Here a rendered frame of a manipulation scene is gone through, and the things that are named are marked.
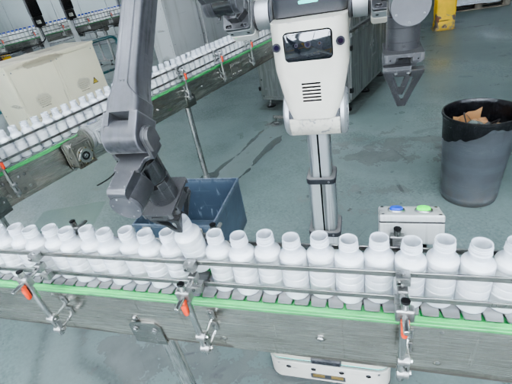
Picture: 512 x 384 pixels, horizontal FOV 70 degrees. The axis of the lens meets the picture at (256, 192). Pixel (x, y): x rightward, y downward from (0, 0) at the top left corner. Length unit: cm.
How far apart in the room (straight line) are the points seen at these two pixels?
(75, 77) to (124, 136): 438
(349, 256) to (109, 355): 177
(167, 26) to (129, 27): 595
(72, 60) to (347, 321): 455
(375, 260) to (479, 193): 212
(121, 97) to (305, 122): 74
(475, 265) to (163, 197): 60
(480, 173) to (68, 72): 428
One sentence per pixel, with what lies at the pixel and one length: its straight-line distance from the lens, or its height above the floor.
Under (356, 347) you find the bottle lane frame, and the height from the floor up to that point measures 89.
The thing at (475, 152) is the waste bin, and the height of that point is 45.
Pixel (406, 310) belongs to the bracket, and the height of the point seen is 109.
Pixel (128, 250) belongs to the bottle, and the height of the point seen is 112.
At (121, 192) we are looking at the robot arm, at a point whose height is 138.
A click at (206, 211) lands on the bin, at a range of 161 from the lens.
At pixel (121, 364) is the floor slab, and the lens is 225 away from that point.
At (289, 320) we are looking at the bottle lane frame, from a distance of 90.
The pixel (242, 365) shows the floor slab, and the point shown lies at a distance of 201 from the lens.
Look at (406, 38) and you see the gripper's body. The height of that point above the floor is 151.
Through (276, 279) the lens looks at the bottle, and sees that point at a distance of 85.
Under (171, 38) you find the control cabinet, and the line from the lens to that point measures 668.
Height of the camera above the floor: 166
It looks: 32 degrees down
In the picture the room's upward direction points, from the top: 11 degrees counter-clockwise
